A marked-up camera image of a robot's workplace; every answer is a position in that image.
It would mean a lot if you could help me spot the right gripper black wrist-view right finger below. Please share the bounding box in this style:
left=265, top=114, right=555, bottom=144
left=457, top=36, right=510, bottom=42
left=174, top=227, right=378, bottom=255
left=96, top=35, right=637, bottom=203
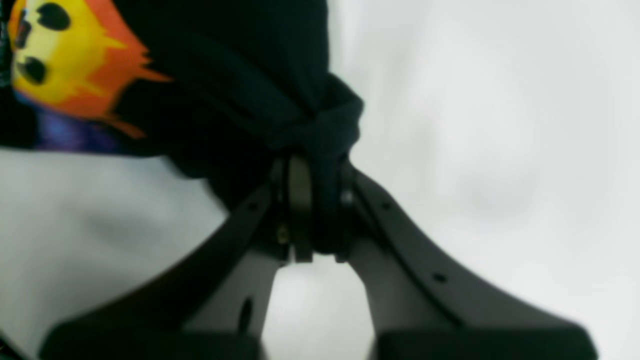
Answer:
left=340, top=162, right=599, bottom=360

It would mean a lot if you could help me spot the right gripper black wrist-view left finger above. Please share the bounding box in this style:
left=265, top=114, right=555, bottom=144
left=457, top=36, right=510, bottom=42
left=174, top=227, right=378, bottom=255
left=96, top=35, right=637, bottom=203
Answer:
left=39, top=156, right=311, bottom=360

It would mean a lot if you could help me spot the black printed T-shirt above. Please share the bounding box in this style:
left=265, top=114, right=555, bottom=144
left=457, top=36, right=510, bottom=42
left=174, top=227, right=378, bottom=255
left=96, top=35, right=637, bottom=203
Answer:
left=1, top=0, right=364, bottom=254

